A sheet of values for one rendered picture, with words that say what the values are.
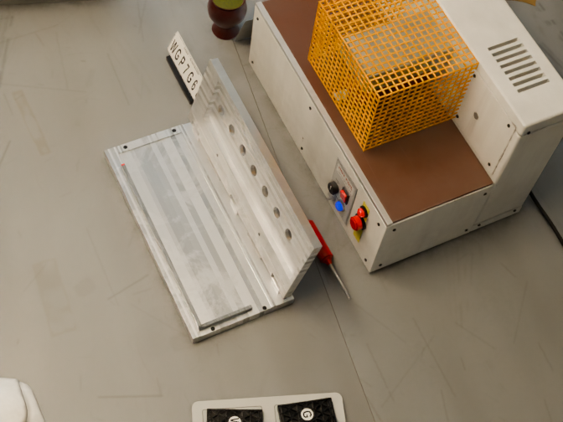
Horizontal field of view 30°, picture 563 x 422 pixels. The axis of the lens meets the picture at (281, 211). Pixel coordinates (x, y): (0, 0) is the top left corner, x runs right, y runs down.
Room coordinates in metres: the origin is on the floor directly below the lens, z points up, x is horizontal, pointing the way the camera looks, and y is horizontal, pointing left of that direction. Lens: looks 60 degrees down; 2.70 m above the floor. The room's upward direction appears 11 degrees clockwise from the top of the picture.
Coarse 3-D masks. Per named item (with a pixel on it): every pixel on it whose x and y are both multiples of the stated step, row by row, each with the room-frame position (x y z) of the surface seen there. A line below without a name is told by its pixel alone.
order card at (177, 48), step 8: (176, 32) 1.39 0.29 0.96; (176, 40) 1.38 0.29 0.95; (168, 48) 1.38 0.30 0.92; (176, 48) 1.37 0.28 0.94; (184, 48) 1.36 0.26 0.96; (176, 56) 1.36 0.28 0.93; (184, 56) 1.34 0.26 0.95; (176, 64) 1.34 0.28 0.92; (184, 64) 1.33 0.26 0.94; (192, 64) 1.32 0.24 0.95; (184, 72) 1.32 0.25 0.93; (192, 72) 1.31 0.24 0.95; (184, 80) 1.31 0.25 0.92; (192, 80) 1.30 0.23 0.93; (200, 80) 1.29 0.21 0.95; (192, 88) 1.28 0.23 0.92; (192, 96) 1.27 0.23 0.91
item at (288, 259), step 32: (224, 96) 1.17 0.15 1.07; (224, 128) 1.14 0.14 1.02; (256, 128) 1.09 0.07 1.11; (224, 160) 1.09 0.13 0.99; (256, 160) 1.05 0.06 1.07; (256, 192) 1.01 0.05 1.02; (288, 192) 0.97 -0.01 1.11; (256, 224) 0.96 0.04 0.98; (288, 224) 0.93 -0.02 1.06; (288, 256) 0.90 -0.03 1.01; (288, 288) 0.85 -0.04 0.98
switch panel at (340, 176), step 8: (336, 168) 1.09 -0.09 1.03; (344, 168) 1.07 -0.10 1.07; (336, 176) 1.08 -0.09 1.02; (344, 176) 1.06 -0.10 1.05; (344, 184) 1.06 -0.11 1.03; (352, 184) 1.04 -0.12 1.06; (328, 192) 1.09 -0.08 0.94; (352, 192) 1.04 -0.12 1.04; (336, 200) 1.07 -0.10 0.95; (352, 200) 1.03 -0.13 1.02; (336, 208) 1.06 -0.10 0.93; (368, 208) 0.99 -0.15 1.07; (344, 216) 1.04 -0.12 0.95; (360, 232) 0.99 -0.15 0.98
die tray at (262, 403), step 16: (208, 400) 0.63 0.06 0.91; (224, 400) 0.64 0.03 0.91; (240, 400) 0.65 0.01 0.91; (256, 400) 0.65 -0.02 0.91; (272, 400) 0.66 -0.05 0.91; (288, 400) 0.66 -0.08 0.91; (304, 400) 0.67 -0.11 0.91; (336, 400) 0.68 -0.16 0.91; (192, 416) 0.60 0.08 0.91; (272, 416) 0.63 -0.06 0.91; (336, 416) 0.65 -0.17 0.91
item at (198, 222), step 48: (144, 144) 1.13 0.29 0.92; (192, 144) 1.15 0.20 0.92; (144, 192) 1.02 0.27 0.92; (192, 192) 1.04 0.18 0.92; (144, 240) 0.92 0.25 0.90; (192, 240) 0.94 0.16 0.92; (240, 240) 0.96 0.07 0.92; (192, 288) 0.84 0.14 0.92; (240, 288) 0.86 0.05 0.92; (192, 336) 0.74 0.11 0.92
